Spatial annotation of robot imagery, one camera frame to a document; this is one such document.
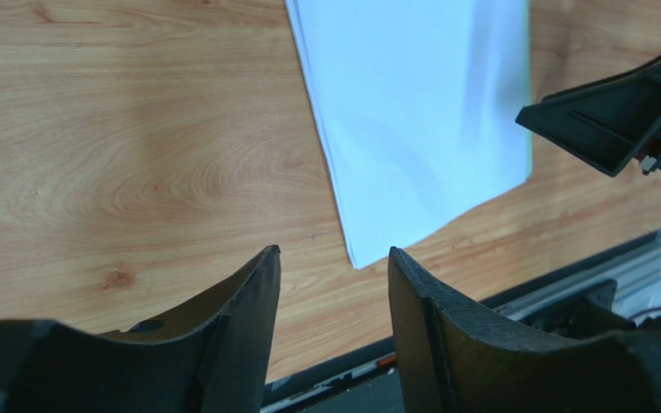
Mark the white paper sheet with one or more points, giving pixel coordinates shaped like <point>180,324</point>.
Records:
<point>415,104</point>

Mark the aluminium frame rail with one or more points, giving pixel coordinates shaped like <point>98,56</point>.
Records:
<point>635,266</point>

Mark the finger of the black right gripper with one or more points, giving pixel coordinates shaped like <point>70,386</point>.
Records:
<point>603,123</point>

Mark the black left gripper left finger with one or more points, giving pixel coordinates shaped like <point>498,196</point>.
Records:
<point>208,354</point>

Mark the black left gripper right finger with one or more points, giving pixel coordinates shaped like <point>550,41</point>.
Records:
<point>456,355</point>

